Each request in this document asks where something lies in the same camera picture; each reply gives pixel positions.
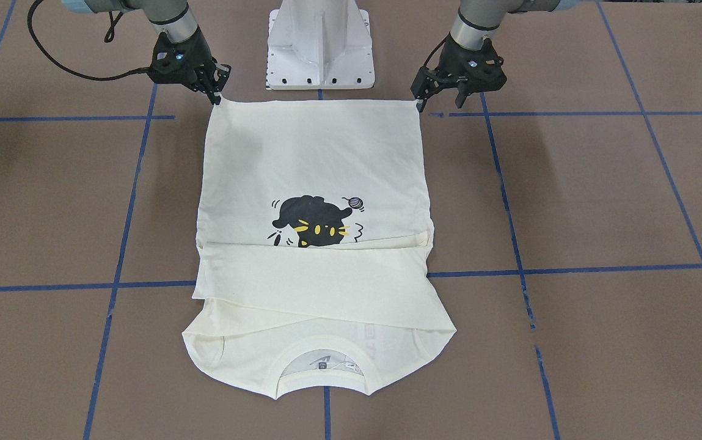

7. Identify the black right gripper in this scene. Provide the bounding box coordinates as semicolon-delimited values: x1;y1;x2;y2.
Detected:
147;31;232;105

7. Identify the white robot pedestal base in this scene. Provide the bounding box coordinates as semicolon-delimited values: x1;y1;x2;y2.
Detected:
265;1;376;91

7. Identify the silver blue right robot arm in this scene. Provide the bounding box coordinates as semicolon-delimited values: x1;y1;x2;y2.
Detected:
63;1;231;105

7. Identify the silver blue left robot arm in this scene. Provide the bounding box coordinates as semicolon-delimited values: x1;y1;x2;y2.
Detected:
411;1;577;112

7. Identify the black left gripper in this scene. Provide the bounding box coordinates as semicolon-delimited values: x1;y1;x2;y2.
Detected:
411;37;507;112

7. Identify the cream long-sleeve cat shirt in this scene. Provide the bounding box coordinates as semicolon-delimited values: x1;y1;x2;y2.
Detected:
182;98;456;399

